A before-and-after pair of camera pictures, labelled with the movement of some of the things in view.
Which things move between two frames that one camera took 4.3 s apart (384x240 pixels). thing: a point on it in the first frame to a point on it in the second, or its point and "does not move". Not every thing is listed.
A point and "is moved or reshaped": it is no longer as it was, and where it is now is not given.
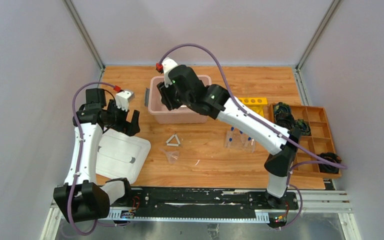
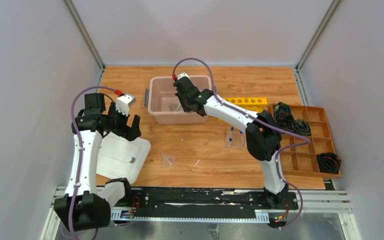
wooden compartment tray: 319,141 does not move
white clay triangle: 173,144 is moved or reshaped
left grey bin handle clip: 147,93 does not move
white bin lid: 119,155 does not move
